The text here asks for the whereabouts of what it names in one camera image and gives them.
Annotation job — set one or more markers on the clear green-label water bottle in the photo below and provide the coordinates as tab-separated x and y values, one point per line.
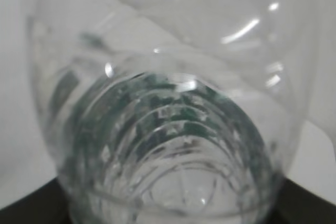
176	111

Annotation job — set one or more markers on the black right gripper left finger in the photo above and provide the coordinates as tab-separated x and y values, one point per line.
46	205

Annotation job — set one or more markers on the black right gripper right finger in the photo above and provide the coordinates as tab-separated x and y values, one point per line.
296	205

